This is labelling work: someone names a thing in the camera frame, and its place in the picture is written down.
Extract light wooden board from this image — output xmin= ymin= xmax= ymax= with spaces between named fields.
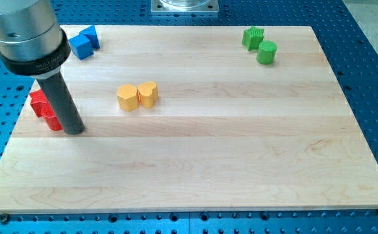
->
xmin=0 ymin=26 xmax=378 ymax=214

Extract yellow heart block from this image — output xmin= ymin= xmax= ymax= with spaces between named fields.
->
xmin=138 ymin=81 xmax=158 ymax=109

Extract yellow hexagon block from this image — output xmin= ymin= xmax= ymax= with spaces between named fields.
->
xmin=116 ymin=84 xmax=140 ymax=111

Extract green star block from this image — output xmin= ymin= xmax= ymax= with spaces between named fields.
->
xmin=242 ymin=26 xmax=264 ymax=51

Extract green cylinder block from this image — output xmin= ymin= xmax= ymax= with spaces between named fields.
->
xmin=256 ymin=40 xmax=277 ymax=65

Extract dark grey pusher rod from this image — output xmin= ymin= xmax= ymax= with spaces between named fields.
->
xmin=37 ymin=72 xmax=85 ymax=135

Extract blue cube block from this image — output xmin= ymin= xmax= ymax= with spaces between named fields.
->
xmin=69 ymin=34 xmax=94 ymax=60

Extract blue triangular block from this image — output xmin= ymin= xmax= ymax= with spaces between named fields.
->
xmin=79 ymin=25 xmax=100 ymax=49

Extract red cylinder block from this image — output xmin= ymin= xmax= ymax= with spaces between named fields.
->
xmin=41 ymin=104 xmax=62 ymax=131

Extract red star-shaped block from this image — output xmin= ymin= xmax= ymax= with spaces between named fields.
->
xmin=29 ymin=89 xmax=50 ymax=117

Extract blue perforated table plate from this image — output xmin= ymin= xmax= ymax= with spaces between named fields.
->
xmin=0 ymin=0 xmax=378 ymax=233

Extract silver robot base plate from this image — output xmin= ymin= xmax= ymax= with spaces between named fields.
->
xmin=150 ymin=0 xmax=220 ymax=15

